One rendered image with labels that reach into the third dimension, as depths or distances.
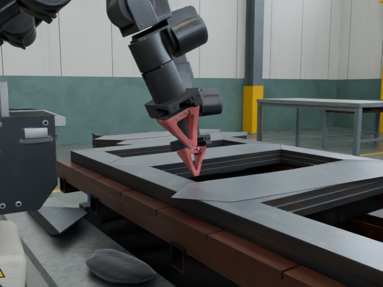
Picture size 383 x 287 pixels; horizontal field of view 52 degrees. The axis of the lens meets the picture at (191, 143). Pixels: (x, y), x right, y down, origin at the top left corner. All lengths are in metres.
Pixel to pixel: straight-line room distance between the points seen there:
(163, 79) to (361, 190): 0.63
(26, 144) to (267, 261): 0.43
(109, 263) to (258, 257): 0.38
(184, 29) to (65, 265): 0.62
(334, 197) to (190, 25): 0.55
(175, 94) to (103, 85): 7.54
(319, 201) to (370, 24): 10.40
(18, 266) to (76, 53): 7.41
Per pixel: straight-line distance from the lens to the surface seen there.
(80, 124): 8.09
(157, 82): 0.64
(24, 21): 1.00
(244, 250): 0.68
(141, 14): 0.62
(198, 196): 0.84
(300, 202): 0.90
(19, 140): 0.70
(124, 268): 0.90
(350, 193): 1.05
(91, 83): 8.11
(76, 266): 0.99
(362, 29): 11.37
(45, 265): 1.02
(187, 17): 0.67
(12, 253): 0.79
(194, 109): 0.67
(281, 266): 0.64
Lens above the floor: 1.09
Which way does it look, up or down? 8 degrees down
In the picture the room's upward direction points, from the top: straight up
